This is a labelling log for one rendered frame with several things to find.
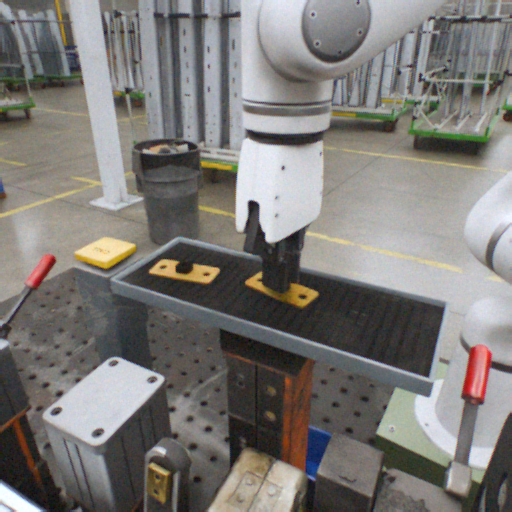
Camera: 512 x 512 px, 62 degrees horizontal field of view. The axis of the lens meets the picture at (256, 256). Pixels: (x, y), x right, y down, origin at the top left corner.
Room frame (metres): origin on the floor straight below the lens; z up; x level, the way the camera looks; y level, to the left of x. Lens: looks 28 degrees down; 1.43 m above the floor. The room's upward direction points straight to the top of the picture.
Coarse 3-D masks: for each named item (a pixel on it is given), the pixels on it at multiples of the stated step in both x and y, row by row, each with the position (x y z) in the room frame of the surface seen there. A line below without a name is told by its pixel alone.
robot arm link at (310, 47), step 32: (288, 0) 0.32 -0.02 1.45; (320, 0) 0.31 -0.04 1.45; (352, 0) 0.31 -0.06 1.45; (384, 0) 0.32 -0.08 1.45; (416, 0) 0.32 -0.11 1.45; (288, 32) 0.31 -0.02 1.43; (320, 32) 0.31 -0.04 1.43; (352, 32) 0.31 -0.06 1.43; (384, 32) 0.32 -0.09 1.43; (288, 64) 0.32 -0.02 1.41; (320, 64) 0.31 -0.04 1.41; (352, 64) 0.32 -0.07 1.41
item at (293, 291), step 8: (248, 280) 0.44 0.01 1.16; (256, 280) 0.44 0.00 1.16; (288, 280) 0.42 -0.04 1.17; (256, 288) 0.42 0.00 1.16; (264, 288) 0.42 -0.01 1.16; (288, 288) 0.42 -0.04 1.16; (296, 288) 0.42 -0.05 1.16; (304, 288) 0.42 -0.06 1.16; (272, 296) 0.41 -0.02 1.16; (280, 296) 0.40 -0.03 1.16; (288, 296) 0.40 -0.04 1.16; (296, 296) 0.40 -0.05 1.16; (304, 296) 0.41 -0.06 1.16; (312, 296) 0.40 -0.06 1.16; (296, 304) 0.39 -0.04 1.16; (304, 304) 0.39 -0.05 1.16
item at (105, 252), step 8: (104, 240) 0.56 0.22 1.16; (112, 240) 0.56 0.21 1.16; (120, 240) 0.56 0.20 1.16; (88, 248) 0.53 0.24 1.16; (96, 248) 0.53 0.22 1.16; (104, 248) 0.53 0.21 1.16; (112, 248) 0.53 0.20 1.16; (120, 248) 0.53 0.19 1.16; (128, 248) 0.53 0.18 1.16; (80, 256) 0.51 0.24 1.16; (88, 256) 0.51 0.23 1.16; (96, 256) 0.51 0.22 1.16; (104, 256) 0.51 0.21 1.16; (112, 256) 0.51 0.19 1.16; (120, 256) 0.51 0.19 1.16; (96, 264) 0.50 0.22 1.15; (104, 264) 0.49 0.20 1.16; (112, 264) 0.50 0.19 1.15
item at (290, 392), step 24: (240, 336) 0.39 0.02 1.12; (240, 360) 0.39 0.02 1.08; (264, 360) 0.37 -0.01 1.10; (288, 360) 0.36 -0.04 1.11; (312, 360) 0.41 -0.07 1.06; (240, 384) 0.39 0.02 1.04; (264, 384) 0.38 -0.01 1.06; (288, 384) 0.36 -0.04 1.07; (312, 384) 0.42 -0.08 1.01; (240, 408) 0.39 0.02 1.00; (264, 408) 0.38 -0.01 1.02; (288, 408) 0.36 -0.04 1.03; (240, 432) 0.39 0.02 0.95; (264, 432) 0.38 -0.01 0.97; (288, 432) 0.36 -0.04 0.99; (288, 456) 0.36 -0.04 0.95
